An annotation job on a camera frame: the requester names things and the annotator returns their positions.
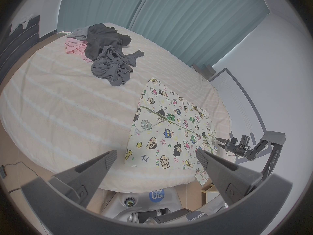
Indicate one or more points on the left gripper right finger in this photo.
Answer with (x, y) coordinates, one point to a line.
(229, 180)

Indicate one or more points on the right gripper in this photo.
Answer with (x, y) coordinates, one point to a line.
(233, 148)

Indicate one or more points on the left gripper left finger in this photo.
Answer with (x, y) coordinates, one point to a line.
(83, 180)

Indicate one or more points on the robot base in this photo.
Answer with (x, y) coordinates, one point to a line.
(137, 199)

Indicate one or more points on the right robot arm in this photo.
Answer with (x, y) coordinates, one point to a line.
(271, 138)

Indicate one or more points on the small wooden drawer chest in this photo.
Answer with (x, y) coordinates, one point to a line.
(210, 194)

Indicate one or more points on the bed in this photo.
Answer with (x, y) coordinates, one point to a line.
(73, 106)

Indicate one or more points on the grey bedside table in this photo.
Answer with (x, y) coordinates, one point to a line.
(204, 71)

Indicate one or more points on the black power adapter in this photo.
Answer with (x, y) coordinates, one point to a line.
(2, 172)

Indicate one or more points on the dark grey garment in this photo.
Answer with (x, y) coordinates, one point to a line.
(110, 67)

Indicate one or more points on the pink garment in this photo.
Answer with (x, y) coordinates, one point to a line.
(74, 46)

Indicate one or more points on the black garment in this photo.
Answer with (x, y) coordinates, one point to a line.
(102, 38)

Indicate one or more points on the black chest of drawers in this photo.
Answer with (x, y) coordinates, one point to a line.
(19, 48)

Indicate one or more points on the white garment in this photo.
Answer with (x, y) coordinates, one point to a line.
(25, 21)

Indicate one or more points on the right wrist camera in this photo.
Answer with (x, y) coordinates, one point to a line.
(235, 140)

